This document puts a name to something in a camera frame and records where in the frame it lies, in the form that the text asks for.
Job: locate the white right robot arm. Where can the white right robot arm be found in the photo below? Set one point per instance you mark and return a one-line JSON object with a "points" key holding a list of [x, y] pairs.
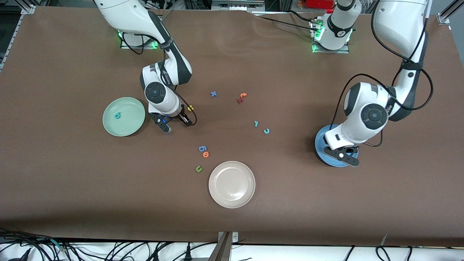
{"points": [[156, 92]]}

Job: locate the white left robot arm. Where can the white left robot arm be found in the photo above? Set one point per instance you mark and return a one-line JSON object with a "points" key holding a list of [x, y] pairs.
{"points": [[373, 116]]}

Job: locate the blue round plate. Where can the blue round plate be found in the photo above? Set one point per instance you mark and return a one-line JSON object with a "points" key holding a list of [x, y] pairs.
{"points": [[330, 130]]}

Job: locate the green foam letter n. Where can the green foam letter n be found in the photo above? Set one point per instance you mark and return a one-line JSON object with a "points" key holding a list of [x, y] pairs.
{"points": [[198, 169]]}

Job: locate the green round plate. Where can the green round plate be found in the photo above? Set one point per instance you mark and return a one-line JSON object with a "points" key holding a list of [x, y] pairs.
{"points": [[127, 127]]}

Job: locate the brown table cover mat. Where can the brown table cover mat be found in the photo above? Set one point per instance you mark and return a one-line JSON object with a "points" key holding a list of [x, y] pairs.
{"points": [[326, 210]]}

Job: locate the beige round plate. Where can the beige round plate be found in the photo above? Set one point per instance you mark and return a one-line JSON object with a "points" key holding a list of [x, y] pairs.
{"points": [[232, 185]]}

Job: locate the white paper tag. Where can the white paper tag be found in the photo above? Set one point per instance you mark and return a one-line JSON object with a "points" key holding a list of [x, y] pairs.
{"points": [[384, 240]]}

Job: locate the black power plug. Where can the black power plug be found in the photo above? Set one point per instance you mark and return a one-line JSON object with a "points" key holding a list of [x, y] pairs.
{"points": [[188, 254]]}

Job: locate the red box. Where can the red box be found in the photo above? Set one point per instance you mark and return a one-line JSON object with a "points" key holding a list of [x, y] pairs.
{"points": [[319, 3]]}

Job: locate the aluminium corner profile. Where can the aluminium corner profile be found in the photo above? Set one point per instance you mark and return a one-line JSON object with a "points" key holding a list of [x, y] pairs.
{"points": [[28, 9], [444, 17]]}

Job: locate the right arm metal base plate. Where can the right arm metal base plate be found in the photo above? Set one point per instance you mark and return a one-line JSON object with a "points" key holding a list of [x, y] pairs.
{"points": [[125, 46]]}

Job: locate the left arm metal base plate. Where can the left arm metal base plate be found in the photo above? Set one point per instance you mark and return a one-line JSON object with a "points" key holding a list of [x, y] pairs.
{"points": [[331, 52]]}

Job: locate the grey metal frame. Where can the grey metal frame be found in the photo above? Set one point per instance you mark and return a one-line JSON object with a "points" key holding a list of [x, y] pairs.
{"points": [[237, 5]]}

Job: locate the metal table edge bracket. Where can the metal table edge bracket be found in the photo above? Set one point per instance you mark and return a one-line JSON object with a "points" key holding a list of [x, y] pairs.
{"points": [[225, 250]]}

